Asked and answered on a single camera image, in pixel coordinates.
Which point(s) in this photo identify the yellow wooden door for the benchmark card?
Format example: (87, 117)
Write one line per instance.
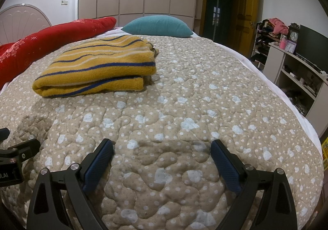
(246, 17)

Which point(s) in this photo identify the yellow striped towel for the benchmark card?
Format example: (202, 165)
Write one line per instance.
(100, 66)

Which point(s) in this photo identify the yellow box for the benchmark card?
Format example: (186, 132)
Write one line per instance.
(325, 151)

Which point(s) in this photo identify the white open shelf cabinet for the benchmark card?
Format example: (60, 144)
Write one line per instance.
(281, 66)

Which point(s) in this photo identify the red embroidered quilt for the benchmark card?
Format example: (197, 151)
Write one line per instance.
(43, 43)

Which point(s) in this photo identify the dark ornate mantel clock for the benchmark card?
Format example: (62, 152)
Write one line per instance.
(294, 34)

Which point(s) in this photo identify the pale shell-shaped headboard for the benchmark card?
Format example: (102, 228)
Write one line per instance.
(20, 18)

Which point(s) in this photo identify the pink bottle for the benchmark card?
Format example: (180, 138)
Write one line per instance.
(283, 43)

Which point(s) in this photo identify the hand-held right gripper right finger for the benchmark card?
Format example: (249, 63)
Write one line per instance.
(226, 166)

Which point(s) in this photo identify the black television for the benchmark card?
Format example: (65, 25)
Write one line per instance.
(314, 45)

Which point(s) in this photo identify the beige quilted dotted blanket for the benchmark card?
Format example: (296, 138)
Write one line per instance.
(179, 117)

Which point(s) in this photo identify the teal pillow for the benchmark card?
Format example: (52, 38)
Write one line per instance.
(158, 26)

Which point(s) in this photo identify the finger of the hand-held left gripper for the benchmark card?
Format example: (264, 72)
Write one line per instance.
(24, 149)
(3, 133)

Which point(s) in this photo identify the small pink alarm clock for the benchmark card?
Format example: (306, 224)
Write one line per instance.
(291, 46)

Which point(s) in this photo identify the dark glass door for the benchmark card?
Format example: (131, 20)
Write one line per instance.
(217, 7)

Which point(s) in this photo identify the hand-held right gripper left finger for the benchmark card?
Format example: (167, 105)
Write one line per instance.
(98, 166)

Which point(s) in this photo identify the pink cloth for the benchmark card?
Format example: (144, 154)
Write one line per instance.
(278, 26)

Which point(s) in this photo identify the cluttered shoe rack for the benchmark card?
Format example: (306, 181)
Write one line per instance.
(261, 45)

